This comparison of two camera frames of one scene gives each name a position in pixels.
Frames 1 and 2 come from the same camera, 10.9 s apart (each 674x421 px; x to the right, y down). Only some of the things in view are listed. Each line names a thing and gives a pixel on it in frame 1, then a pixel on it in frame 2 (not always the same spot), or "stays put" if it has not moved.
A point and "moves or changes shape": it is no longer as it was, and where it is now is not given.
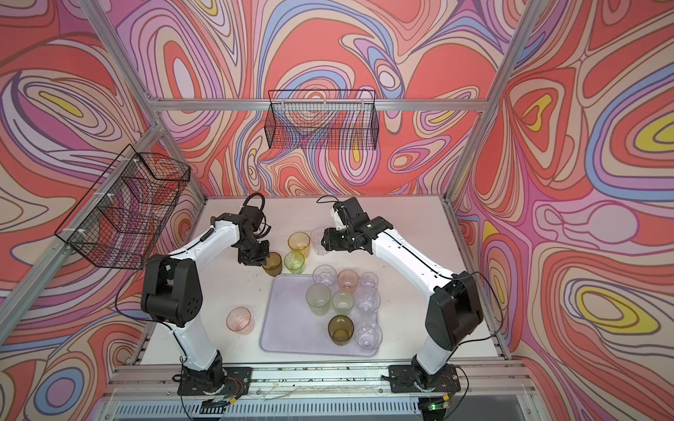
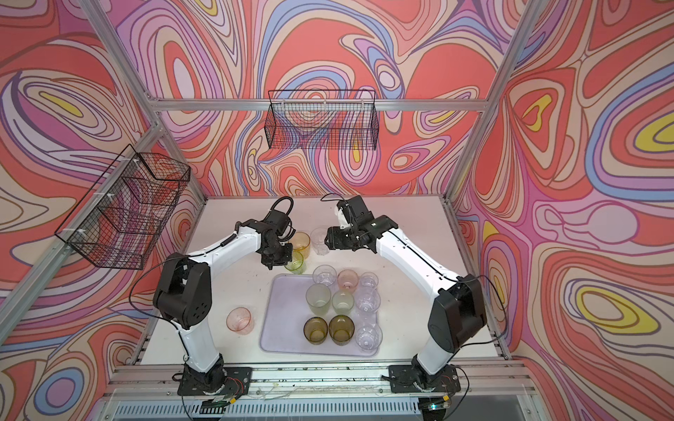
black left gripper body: x=254 y=253 → x=280 y=254
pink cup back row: x=347 y=279 stays put
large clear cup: x=369 y=337 stays put
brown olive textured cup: x=340 y=329 stays put
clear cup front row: x=325 y=274 stays put
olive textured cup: x=273 y=265 moves or changes shape
